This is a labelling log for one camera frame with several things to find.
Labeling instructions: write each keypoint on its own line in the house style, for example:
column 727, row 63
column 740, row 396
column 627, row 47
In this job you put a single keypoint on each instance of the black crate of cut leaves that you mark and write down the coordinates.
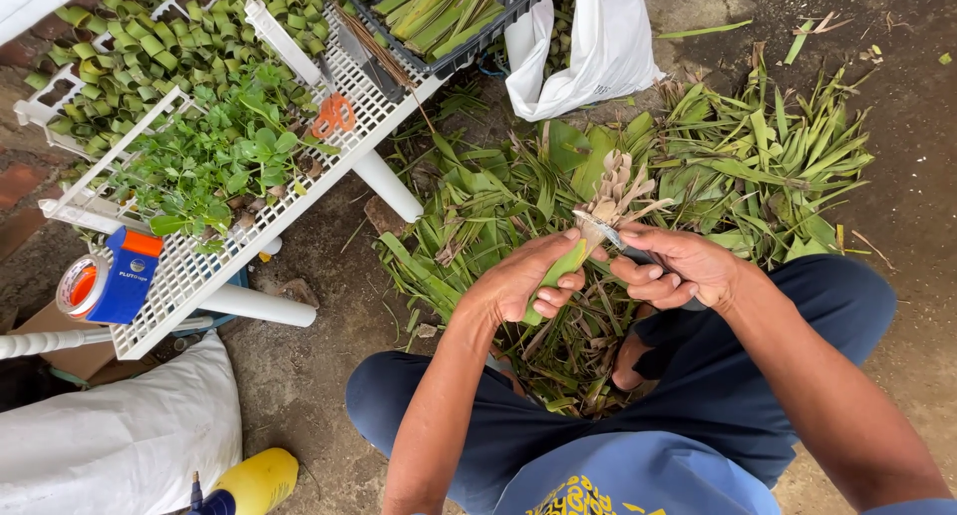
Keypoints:
column 441, row 14

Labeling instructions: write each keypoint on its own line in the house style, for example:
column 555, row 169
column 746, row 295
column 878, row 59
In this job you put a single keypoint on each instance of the yellow spray bottle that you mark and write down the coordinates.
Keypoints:
column 250, row 485

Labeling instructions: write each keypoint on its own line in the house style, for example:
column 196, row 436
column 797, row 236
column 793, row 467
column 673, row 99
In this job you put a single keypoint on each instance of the short green leaf strip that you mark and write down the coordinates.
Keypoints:
column 798, row 42

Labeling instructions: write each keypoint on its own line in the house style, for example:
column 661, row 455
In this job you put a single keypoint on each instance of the white plastic bag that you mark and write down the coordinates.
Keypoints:
column 598, row 51

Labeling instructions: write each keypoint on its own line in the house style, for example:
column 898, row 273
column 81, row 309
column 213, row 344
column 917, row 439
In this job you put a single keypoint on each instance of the grey-bladed knife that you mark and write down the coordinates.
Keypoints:
column 370, row 66

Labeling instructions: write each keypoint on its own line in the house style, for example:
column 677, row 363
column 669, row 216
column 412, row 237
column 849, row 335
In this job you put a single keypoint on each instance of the bundle of thin brown sticks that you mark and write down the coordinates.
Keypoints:
column 374, row 44

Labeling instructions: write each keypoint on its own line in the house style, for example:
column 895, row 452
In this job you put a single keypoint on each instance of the person's bare foot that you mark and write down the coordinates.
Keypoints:
column 632, row 358

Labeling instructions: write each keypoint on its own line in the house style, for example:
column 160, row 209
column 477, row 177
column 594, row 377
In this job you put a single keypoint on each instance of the pile of rolled leaf rings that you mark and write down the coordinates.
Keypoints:
column 157, row 51

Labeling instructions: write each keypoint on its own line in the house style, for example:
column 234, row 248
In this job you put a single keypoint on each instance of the person's right hand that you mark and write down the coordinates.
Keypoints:
column 691, row 264

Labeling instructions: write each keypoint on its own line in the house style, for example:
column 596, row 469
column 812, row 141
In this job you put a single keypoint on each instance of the heap of green herb sprigs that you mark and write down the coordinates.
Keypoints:
column 217, row 156

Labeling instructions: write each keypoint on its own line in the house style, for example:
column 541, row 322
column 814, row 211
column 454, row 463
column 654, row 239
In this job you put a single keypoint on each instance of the white turned pole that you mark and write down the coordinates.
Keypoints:
column 75, row 341

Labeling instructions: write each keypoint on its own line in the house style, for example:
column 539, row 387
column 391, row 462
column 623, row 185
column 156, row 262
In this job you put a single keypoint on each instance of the large white sack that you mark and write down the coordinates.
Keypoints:
column 127, row 433

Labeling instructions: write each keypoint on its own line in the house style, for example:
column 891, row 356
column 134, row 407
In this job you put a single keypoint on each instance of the person's blue printed shirt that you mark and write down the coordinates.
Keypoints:
column 635, row 474

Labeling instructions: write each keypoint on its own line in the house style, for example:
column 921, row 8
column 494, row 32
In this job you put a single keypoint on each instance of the white plastic lattice rack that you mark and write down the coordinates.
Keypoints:
column 224, row 253

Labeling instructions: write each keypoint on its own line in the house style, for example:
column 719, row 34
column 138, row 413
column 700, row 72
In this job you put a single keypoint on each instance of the person's left hand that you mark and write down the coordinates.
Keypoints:
column 508, row 283

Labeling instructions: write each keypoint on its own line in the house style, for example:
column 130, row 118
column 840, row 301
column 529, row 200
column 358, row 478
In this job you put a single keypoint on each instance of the person's navy trousers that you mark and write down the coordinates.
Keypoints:
column 777, row 328

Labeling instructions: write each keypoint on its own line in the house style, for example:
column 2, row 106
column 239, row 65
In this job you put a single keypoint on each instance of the brown cardboard box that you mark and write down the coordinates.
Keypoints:
column 67, row 354

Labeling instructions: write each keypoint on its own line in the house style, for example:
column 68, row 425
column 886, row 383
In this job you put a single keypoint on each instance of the long green leaf strip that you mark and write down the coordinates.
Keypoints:
column 703, row 30

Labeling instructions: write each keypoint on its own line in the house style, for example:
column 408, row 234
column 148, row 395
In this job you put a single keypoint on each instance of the heap of green leaf trimmings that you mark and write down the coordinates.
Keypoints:
column 748, row 163

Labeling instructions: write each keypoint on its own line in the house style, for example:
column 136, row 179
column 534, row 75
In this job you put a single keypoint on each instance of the blue orange tape dispenser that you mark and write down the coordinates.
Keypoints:
column 112, row 283

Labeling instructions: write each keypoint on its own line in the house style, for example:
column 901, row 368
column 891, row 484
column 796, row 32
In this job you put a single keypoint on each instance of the green stalk with dried tip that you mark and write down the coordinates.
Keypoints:
column 609, row 201

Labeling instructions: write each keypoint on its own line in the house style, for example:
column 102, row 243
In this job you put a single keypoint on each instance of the brown stone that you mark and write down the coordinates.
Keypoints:
column 383, row 216

